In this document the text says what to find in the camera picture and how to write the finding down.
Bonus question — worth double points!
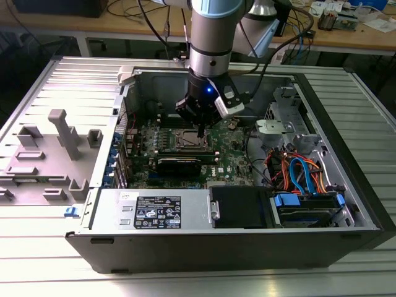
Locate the black upright tower box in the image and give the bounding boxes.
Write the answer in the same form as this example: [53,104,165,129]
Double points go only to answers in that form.
[273,0,294,38]

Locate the black graphics card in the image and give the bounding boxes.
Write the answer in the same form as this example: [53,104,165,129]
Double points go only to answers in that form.
[155,157,202,178]

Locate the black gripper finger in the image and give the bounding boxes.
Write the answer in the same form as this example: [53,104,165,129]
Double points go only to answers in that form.
[174,95,203,139]
[201,101,224,139]

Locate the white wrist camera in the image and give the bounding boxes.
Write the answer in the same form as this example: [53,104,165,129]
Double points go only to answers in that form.
[213,79,246,119]

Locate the perforated metal drive cage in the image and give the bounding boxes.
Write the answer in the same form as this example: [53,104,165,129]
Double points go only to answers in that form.
[264,85,324,146]

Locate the blue flat wire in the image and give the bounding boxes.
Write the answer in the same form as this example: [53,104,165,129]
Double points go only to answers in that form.
[288,157,320,196]

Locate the grey electronic device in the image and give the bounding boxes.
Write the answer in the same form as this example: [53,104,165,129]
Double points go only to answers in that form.
[335,6,361,30]

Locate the hard disk in blue carrier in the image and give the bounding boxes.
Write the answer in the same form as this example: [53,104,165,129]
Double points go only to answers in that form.
[270,191,347,229]

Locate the green Dell motherboard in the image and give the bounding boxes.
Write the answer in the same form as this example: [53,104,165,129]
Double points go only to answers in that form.
[124,117,259,190]

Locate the metal socket cover frame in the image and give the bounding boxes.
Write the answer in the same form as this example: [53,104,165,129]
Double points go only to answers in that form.
[176,128,212,152]

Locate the grey corner fixture block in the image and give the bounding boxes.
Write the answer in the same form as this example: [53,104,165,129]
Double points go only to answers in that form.
[118,65,137,87]

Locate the wooden workbench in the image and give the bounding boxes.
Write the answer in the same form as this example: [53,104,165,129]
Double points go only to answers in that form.
[0,0,396,58]

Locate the thick black cable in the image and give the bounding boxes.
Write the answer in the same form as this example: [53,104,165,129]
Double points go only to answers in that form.
[243,125,276,189]

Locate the dark office chair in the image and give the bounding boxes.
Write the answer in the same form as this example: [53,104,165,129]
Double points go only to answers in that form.
[0,30,78,100]

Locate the silver power supply unit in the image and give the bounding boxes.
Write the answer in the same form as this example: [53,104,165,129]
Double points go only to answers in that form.
[80,187,213,232]

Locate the red orange power wires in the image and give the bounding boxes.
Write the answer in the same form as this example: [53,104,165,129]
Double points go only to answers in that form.
[265,147,298,190]

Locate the blue network cable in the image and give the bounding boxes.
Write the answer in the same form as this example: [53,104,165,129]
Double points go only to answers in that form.
[292,23,307,64]

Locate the silver bracket with round hole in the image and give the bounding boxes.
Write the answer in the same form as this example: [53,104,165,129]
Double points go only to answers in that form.
[255,119,294,140]

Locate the black open PC case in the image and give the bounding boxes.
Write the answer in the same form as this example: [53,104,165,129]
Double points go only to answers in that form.
[64,63,396,275]

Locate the metal heatsink cooler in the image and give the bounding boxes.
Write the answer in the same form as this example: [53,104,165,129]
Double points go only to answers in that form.
[318,8,338,31]

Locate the white paper sheet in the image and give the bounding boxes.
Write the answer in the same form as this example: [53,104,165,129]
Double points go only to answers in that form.
[363,17,396,33]

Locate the green RAM stick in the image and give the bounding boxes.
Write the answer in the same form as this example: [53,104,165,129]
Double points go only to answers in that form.
[156,149,218,163]

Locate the white printed sheet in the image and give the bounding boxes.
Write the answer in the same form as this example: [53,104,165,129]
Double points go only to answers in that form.
[309,1,329,16]

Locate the orange flat wire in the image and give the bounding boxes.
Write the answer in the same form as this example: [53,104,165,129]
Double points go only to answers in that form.
[304,157,329,194]

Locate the grey parts rack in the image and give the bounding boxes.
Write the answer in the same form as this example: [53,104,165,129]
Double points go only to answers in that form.
[0,108,105,207]

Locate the black equipment box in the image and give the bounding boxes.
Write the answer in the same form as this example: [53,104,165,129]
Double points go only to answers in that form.
[14,0,108,19]

